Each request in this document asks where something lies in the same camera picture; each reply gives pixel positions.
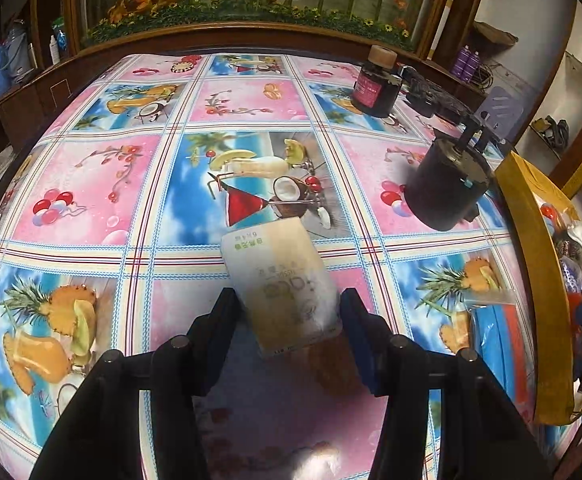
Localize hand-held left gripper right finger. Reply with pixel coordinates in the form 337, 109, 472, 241
341, 287, 554, 480

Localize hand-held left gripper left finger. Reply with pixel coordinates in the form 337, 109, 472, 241
28, 287, 244, 480

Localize beige tissue pack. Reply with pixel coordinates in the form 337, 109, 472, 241
220, 217, 344, 360

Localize blue and orange sponge pack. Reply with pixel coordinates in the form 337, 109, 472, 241
463, 292, 539, 413

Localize white foam box yellow tape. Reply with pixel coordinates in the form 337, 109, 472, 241
495, 152, 582, 426

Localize black cylinder container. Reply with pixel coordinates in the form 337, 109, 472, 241
403, 115, 496, 233

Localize black device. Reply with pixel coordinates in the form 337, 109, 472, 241
396, 65, 476, 126

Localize dark jar with wooden lid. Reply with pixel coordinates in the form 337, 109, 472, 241
352, 45, 403, 118

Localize purple phone stand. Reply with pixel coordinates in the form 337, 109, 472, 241
481, 85, 526, 146

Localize dark items on shelf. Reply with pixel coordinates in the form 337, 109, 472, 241
531, 116, 570, 150

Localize artificial flower display case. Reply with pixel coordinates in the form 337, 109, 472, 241
64, 0, 459, 58

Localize white wall shelf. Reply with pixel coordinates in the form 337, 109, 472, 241
516, 45, 582, 161

